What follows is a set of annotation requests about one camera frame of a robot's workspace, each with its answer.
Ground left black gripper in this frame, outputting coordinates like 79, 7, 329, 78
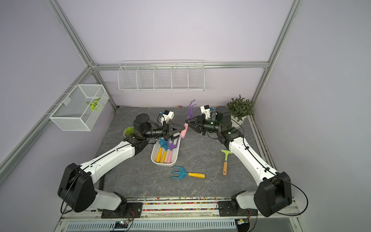
143, 121, 185, 141

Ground purple rake pink handle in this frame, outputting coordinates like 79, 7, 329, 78
180, 99, 197, 138
167, 138, 180, 164

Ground teal rake yellow handle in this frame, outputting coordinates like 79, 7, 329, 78
160, 142, 169, 163
156, 138, 167, 162

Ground teal fork yellow handle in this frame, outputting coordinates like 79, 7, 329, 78
170, 166, 205, 179

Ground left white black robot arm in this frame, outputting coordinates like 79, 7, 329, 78
58, 114, 185, 218

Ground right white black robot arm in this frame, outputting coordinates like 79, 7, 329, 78
185, 106, 292, 217

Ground white storage box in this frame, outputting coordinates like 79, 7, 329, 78
151, 138, 181, 167

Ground small potted plant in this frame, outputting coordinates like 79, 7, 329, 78
123, 127, 135, 138

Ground large potted plant white pot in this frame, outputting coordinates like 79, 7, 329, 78
227, 95, 255, 128

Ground green leaf in basket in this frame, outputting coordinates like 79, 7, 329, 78
87, 97, 102, 112

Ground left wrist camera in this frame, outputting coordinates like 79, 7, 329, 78
157, 110, 174, 125

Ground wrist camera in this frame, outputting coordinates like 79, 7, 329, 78
200, 105, 214, 119
157, 110, 174, 125

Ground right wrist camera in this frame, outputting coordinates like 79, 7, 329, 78
200, 105, 214, 119

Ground white wire wall shelf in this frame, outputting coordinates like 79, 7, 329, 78
117, 60, 205, 92

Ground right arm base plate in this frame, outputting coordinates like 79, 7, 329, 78
216, 200, 258, 217

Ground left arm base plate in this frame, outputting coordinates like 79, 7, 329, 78
101, 202, 143, 219

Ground white mesh wall basket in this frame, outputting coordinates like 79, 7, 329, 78
49, 84, 109, 131

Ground white vented cable duct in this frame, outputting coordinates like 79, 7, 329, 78
64, 219, 237, 232

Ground aluminium frame rails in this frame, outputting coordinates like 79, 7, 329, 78
0, 0, 305, 227

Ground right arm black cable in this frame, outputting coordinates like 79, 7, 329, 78
228, 117, 309, 217

